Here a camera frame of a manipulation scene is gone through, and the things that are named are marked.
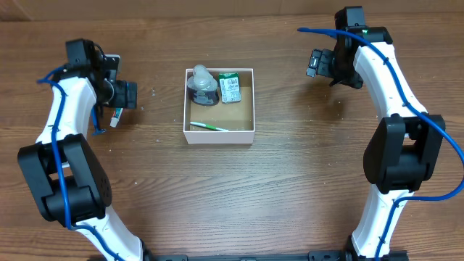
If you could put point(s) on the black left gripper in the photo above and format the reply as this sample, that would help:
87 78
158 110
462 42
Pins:
119 98

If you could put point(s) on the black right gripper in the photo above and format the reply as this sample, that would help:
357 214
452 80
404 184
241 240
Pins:
353 79

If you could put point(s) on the toothpaste tube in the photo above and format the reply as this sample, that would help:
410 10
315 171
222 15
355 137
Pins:
116 117

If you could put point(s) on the blue disposable razor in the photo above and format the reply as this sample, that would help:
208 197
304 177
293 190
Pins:
95 120

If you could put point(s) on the clear soap bottle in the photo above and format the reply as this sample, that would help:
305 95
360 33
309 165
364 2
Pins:
202 88

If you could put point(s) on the green toothbrush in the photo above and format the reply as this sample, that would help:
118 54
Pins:
208 127

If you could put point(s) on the white cardboard box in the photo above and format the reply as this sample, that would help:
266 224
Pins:
237 117

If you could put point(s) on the green white soap box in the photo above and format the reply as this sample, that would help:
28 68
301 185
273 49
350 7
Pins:
229 87

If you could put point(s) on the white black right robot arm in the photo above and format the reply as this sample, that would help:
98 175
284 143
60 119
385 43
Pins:
403 150

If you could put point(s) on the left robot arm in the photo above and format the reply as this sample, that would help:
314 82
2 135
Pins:
65 178

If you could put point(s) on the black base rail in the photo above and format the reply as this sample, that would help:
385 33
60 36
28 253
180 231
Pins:
310 256

